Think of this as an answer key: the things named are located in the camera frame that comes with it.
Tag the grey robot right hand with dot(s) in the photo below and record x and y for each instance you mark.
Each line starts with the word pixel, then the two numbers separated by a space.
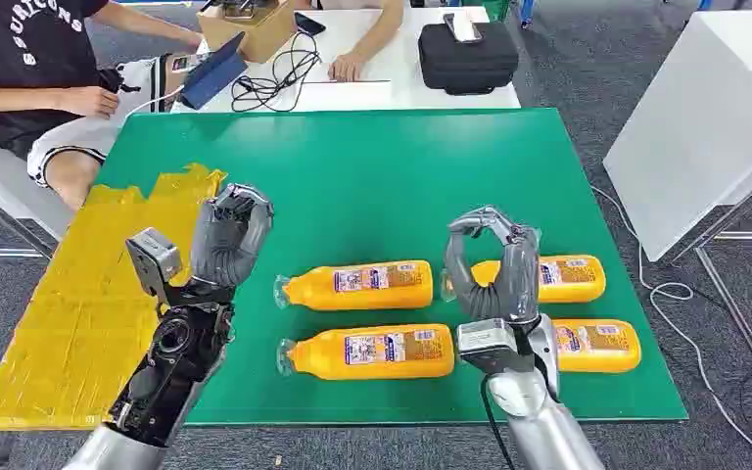
pixel 512 285

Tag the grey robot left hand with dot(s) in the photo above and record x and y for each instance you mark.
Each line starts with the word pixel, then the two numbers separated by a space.
pixel 227 240

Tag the orange detergent bottle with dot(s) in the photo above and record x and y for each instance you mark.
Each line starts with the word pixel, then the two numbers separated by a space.
pixel 376 353
pixel 577 279
pixel 363 285
pixel 600 347

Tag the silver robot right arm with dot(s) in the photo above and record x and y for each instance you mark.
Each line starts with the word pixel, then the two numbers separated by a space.
pixel 538 422

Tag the blue tablet case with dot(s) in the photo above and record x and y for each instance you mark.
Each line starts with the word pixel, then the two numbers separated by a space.
pixel 214 74

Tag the green table mat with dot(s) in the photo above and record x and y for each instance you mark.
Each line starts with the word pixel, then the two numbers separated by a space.
pixel 382 181

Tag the yellow plastic sheet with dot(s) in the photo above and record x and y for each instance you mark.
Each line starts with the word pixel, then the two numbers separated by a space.
pixel 71 324

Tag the cardboard box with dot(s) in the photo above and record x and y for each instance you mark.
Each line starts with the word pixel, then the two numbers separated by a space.
pixel 259 36

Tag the black carry case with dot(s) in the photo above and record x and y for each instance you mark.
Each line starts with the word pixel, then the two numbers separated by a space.
pixel 467 65

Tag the black phone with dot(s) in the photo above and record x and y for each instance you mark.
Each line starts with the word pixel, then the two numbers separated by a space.
pixel 310 24

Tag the grey bench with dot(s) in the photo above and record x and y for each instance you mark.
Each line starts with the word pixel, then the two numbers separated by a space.
pixel 0 181

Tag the person leaning on table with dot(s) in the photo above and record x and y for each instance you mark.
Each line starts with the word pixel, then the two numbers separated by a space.
pixel 376 36

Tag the white table with metal legs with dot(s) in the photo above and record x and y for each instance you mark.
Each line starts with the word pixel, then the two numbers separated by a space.
pixel 707 117

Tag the phone with white back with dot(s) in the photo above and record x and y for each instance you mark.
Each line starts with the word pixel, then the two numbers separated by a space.
pixel 462 27

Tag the seated person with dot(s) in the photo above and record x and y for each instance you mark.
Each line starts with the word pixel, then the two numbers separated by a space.
pixel 19 58

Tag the green crate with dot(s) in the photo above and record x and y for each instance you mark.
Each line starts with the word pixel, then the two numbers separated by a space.
pixel 498 8

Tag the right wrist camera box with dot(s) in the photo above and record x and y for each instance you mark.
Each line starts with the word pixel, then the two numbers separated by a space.
pixel 489 344

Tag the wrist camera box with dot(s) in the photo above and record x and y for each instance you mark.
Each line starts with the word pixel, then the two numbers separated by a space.
pixel 489 344
pixel 152 256

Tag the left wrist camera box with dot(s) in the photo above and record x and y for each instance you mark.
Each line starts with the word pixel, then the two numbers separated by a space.
pixel 152 256

